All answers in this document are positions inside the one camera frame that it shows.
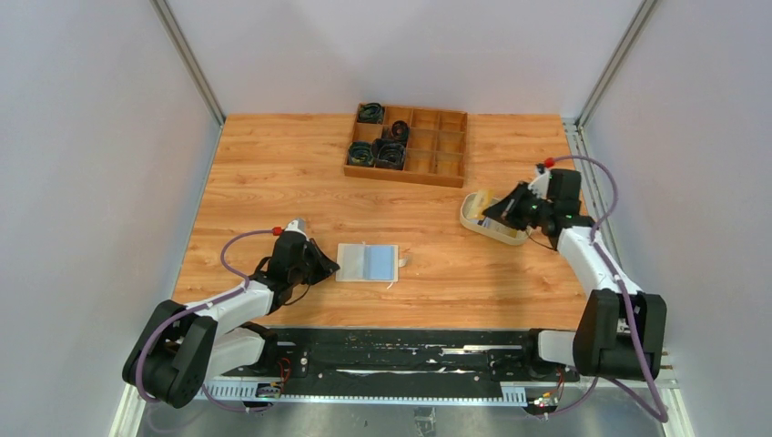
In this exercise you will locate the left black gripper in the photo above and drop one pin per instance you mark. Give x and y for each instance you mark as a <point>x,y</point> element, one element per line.
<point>310,265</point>

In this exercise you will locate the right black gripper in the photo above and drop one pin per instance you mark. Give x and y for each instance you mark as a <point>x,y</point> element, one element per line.
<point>519,205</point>

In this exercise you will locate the yellow VIP card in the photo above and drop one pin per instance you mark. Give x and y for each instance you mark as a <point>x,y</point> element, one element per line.
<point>481,201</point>

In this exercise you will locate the white leather card holder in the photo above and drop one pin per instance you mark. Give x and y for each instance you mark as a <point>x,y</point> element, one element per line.
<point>369,263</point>

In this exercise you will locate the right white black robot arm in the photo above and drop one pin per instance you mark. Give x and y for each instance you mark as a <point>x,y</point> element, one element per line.
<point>603,301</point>

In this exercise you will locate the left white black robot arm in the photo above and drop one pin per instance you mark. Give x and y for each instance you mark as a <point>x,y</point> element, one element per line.
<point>184,346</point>

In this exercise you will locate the beige plate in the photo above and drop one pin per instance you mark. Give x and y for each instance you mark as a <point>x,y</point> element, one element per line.
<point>515,238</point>

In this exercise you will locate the wooden compartment tray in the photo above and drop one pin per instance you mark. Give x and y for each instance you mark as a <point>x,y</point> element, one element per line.
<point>435,150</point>

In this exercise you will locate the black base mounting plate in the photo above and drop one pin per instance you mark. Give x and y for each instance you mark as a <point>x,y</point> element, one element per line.
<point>176,363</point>

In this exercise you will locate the dark coiled belt bottom-left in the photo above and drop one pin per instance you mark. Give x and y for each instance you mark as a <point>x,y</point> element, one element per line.
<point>360,154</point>

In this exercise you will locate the black coiled belt bottom-middle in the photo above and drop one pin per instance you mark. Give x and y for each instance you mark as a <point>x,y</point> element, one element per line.
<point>389,154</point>

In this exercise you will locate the black coiled belt middle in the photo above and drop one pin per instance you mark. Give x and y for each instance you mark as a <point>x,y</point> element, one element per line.
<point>400,131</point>

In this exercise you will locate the black coiled belt top-left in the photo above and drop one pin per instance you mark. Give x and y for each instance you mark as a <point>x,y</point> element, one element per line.
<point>371,113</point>

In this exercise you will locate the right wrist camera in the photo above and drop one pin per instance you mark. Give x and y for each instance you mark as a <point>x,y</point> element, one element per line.
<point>540,184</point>

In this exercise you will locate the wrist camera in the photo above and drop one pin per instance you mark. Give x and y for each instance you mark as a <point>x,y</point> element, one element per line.
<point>540,184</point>
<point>297,225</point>

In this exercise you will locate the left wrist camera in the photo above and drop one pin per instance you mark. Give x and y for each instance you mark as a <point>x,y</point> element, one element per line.
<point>297,225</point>

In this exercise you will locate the right side aluminium rail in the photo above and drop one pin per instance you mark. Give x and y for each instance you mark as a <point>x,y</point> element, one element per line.
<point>582,145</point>

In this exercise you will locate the aluminium frame rail front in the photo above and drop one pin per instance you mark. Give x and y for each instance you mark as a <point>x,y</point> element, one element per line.
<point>491,369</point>

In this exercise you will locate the right aluminium corner post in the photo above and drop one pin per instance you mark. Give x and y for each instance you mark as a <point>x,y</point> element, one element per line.
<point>622,49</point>

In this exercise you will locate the aluminium corner post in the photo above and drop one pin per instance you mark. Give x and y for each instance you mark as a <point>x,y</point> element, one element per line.
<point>176,35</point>
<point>622,49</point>

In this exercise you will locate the left aluminium corner post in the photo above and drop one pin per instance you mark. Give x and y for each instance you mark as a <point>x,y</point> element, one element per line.
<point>176,35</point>

